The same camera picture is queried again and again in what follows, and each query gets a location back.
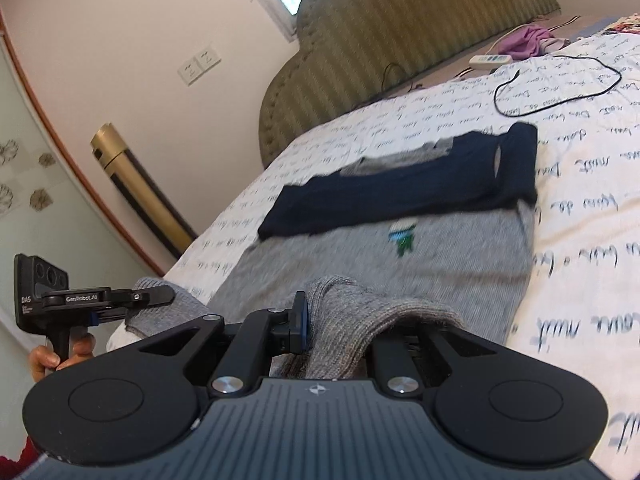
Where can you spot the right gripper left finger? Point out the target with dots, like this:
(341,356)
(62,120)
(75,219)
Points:
(249,347)

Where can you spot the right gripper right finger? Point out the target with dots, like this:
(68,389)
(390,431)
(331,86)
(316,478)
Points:
(420,360)

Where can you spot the grey and navy sweater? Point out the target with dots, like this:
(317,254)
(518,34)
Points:
(464,269)

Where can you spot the person's left hand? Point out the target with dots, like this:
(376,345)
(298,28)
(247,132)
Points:
(42,359)

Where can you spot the frosted glass floral door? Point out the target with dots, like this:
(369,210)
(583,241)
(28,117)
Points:
(43,213)

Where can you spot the gold tower air conditioner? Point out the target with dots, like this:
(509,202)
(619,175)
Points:
(141,192)

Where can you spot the white script-print bedsheet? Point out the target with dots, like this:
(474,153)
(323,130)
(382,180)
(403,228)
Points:
(581,307)

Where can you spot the white power strip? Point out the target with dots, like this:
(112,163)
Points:
(489,61)

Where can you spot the olive striped headboard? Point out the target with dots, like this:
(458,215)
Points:
(352,51)

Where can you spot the purple cloth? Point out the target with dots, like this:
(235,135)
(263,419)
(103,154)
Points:
(525,42)

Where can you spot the colourful floral fabric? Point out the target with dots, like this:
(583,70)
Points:
(626,25)

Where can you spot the white wall switch panel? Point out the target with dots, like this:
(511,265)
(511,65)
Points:
(195,67)

